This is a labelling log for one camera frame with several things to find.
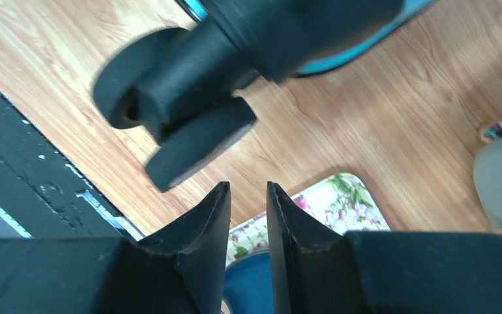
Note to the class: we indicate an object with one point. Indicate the floral pattern tray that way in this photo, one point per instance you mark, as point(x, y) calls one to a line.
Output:
point(341, 202)

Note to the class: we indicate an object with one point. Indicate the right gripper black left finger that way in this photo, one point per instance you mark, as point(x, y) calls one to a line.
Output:
point(178, 269)

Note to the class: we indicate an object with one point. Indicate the dark blue plate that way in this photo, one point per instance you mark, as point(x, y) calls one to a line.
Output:
point(248, 285)

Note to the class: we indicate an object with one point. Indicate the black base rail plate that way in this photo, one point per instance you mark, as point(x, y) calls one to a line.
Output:
point(43, 194)

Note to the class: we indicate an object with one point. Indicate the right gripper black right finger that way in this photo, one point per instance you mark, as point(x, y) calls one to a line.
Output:
point(316, 270)

